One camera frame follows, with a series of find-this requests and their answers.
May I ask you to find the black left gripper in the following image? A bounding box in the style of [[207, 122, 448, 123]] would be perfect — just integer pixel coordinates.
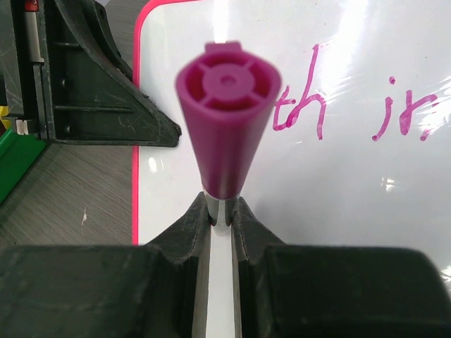
[[1, 1, 181, 147]]

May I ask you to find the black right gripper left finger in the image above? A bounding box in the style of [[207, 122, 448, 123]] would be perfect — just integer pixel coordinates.
[[1, 194, 211, 337]]

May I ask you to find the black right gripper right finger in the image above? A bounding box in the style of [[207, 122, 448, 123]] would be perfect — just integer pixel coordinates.
[[231, 199, 450, 337]]

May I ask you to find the purple capped marker pen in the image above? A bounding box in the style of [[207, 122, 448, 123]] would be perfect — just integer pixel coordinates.
[[175, 41, 281, 230]]

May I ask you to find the pink framed whiteboard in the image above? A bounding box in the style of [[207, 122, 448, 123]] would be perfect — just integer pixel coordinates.
[[132, 1, 450, 337]]

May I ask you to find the green plastic tray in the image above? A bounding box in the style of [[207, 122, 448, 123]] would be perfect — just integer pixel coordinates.
[[1, 106, 47, 203]]

